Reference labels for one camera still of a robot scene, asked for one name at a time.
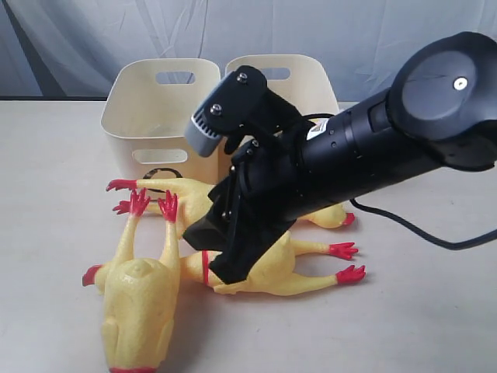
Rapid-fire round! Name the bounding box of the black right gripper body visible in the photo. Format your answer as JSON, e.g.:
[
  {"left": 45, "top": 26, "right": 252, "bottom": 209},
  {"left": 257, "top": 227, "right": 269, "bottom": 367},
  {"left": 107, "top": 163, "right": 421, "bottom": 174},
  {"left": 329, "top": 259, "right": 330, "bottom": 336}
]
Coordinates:
[{"left": 209, "top": 120, "right": 311, "bottom": 233}]

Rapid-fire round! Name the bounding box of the yellow rubber chicken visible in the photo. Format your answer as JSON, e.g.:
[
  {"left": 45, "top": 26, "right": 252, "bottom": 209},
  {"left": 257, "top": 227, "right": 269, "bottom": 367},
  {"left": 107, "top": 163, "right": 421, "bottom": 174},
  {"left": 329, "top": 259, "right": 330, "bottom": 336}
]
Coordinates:
[
  {"left": 106, "top": 178, "right": 356, "bottom": 233},
  {"left": 179, "top": 233, "right": 366, "bottom": 296}
]

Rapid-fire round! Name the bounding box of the headless yellow rubber chicken body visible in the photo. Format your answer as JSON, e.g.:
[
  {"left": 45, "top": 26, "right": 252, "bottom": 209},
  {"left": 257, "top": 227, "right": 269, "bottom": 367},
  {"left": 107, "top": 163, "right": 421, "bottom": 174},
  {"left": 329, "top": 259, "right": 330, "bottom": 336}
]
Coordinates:
[{"left": 96, "top": 191, "right": 180, "bottom": 372}]

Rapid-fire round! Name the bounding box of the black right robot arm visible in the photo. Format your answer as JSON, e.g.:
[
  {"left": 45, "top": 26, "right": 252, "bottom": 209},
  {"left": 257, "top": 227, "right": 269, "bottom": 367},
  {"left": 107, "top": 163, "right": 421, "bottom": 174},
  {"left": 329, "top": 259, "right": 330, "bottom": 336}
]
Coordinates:
[{"left": 183, "top": 32, "right": 496, "bottom": 284}]

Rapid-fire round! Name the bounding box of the cream bin marked X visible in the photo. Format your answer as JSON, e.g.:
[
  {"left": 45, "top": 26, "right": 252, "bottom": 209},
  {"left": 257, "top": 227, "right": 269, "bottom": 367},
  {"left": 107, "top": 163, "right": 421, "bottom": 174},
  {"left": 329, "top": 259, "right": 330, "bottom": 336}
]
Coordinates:
[{"left": 219, "top": 54, "right": 341, "bottom": 183}]

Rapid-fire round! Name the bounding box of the cream bin marked O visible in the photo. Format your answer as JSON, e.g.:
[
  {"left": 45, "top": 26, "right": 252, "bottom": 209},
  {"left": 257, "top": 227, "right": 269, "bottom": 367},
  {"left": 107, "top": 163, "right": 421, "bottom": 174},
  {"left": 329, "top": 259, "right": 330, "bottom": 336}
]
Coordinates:
[{"left": 101, "top": 58, "right": 221, "bottom": 183}]

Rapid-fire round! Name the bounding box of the blue-grey backdrop curtain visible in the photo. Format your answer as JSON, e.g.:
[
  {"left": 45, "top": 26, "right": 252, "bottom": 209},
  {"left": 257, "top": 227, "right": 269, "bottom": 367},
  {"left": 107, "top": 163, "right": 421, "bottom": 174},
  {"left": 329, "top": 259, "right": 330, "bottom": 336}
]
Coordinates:
[{"left": 1, "top": 1, "right": 496, "bottom": 101}]

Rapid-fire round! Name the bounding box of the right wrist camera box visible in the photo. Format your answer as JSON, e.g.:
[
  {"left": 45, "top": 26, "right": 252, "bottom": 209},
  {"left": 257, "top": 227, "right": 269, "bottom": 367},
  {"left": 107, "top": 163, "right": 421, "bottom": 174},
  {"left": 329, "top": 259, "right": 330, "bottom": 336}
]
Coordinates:
[{"left": 183, "top": 65, "right": 269, "bottom": 157}]

